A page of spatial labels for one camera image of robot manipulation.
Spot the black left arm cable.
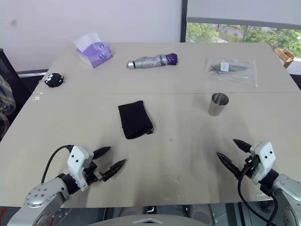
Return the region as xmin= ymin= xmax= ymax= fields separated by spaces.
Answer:
xmin=41 ymin=145 xmax=73 ymax=184

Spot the silver purple folded umbrella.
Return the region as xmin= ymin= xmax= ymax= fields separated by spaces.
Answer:
xmin=126 ymin=53 xmax=179 ymax=70

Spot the black cloth pouch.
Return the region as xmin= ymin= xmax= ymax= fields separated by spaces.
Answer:
xmin=118 ymin=100 xmax=155 ymax=140

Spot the grey rounded robot torso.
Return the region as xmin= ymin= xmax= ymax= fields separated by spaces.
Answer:
xmin=90 ymin=213 xmax=198 ymax=226

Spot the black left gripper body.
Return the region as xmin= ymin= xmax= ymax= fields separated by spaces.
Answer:
xmin=83 ymin=159 xmax=105 ymax=186

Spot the clear plastic zip bag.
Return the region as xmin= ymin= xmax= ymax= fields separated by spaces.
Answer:
xmin=203 ymin=57 xmax=259 ymax=89

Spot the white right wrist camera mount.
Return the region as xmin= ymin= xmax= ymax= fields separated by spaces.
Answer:
xmin=249 ymin=141 xmax=276 ymax=186

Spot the grey window roller blind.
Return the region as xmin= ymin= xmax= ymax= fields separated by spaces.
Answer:
xmin=186 ymin=0 xmax=301 ymax=31

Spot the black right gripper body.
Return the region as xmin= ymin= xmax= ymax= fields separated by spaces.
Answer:
xmin=240 ymin=154 xmax=261 ymax=182

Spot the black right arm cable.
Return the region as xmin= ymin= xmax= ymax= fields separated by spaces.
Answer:
xmin=237 ymin=157 xmax=284 ymax=226

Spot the dark window frame post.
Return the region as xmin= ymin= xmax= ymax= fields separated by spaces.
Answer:
xmin=180 ymin=0 xmax=188 ymax=43

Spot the stainless steel cup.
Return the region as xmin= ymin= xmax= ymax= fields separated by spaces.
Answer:
xmin=208 ymin=93 xmax=230 ymax=117

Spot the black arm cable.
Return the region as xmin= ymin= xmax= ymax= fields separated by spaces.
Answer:
xmin=237 ymin=157 xmax=284 ymax=226
xmin=41 ymin=145 xmax=73 ymax=184

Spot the purple tissue pack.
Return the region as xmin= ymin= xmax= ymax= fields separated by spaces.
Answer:
xmin=73 ymin=32 xmax=114 ymax=69

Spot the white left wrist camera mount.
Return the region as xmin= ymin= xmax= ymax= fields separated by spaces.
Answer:
xmin=67 ymin=145 xmax=94 ymax=192

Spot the black mesh chair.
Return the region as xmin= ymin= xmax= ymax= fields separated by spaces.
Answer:
xmin=0 ymin=48 xmax=32 ymax=139

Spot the black round plush toy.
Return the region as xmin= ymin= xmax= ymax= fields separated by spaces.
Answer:
xmin=44 ymin=73 xmax=64 ymax=89

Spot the cardboard box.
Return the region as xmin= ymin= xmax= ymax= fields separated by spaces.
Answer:
xmin=274 ymin=48 xmax=295 ymax=69

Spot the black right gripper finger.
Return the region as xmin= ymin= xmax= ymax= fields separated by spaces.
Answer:
xmin=216 ymin=151 xmax=243 ymax=181
xmin=233 ymin=138 xmax=253 ymax=154

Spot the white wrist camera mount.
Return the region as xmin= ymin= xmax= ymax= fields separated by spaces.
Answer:
xmin=67 ymin=145 xmax=94 ymax=192
xmin=249 ymin=141 xmax=276 ymax=186

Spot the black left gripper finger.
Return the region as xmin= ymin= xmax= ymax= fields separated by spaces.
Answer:
xmin=91 ymin=146 xmax=111 ymax=162
xmin=102 ymin=159 xmax=127 ymax=182

